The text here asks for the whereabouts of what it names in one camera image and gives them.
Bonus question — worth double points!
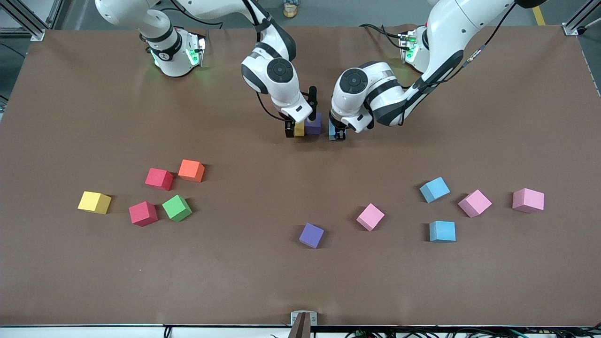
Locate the pink foam cube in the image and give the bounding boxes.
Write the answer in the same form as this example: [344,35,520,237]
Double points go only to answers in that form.
[512,188,545,214]
[458,189,493,218]
[356,203,385,232]

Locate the orange foam cube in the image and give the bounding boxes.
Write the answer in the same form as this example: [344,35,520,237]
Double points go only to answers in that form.
[178,159,206,183]

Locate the black base cable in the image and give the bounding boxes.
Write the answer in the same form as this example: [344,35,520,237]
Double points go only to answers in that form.
[359,23,405,50]

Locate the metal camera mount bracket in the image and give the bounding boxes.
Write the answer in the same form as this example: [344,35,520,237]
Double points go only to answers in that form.
[287,311,318,338]

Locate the purple foam cube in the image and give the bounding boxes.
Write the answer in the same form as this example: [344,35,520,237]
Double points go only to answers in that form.
[299,223,325,249]
[304,113,323,136]

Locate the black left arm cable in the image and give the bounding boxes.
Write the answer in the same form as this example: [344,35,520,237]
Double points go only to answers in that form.
[394,0,522,127]

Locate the black cable bundle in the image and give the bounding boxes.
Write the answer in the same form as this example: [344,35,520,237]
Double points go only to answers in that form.
[345,328,601,338]

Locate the aluminium frame profile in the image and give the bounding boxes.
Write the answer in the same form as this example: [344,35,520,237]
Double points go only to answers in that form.
[0,0,46,42]
[562,0,601,37]

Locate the green foam cube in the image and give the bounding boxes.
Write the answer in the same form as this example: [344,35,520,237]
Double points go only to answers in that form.
[162,194,193,223]

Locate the red foam cube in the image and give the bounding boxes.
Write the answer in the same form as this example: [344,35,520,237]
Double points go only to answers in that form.
[129,201,159,227]
[145,168,174,191]

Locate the brown table mat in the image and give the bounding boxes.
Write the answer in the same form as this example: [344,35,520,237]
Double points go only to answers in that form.
[0,23,601,328]

